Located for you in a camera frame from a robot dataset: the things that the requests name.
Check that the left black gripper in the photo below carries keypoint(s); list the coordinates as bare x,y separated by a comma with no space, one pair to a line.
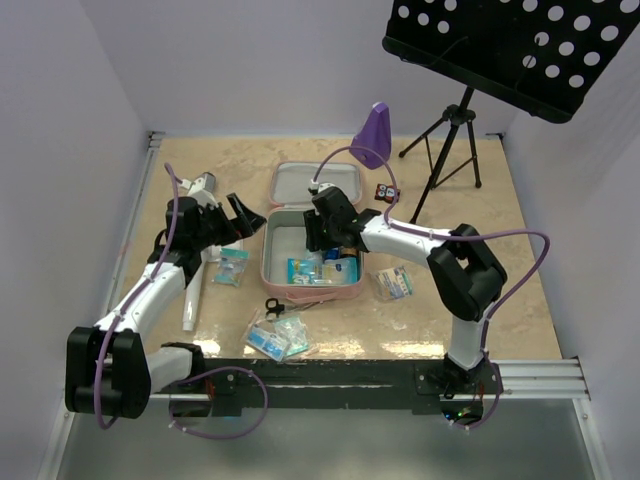
250,221

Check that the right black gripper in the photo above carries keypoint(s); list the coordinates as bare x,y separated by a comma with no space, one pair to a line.
315,240

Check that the large blue packet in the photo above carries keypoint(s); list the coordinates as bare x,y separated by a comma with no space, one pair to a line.
338,272

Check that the pink medicine kit case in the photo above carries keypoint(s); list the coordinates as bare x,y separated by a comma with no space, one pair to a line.
294,232

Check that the white blue small bottle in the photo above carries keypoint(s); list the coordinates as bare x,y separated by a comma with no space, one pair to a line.
331,254

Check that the brown medicine bottle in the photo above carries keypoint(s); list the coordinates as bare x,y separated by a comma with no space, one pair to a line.
348,252

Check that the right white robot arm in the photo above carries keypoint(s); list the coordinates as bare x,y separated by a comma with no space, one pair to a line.
468,276

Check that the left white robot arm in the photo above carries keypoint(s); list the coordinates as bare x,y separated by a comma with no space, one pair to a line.
108,372

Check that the teal topped zip bag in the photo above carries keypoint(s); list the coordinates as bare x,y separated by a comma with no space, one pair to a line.
231,266

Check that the owl pattern block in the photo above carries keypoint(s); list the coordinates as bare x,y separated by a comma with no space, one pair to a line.
386,193

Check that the bandage packet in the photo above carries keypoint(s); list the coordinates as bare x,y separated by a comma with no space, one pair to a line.
392,283

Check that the white tube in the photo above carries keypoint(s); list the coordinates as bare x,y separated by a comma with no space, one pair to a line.
192,296

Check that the purple metronome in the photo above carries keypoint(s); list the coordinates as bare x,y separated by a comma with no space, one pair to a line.
373,142

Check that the teal blister pack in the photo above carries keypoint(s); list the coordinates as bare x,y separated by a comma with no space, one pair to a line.
294,331

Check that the blue white sachet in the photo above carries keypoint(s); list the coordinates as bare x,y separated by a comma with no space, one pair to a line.
268,343

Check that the black music stand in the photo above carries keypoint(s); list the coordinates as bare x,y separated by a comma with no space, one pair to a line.
571,71

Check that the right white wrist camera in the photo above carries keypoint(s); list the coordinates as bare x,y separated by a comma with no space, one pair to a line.
316,187

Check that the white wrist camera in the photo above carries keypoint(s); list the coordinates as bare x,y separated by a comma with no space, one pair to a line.
316,187
201,189

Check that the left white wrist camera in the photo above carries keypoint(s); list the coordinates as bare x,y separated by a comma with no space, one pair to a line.
201,189

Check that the black handled scissors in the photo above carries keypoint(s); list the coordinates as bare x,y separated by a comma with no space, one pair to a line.
274,308

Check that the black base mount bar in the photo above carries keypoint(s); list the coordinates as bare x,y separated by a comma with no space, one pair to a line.
420,386

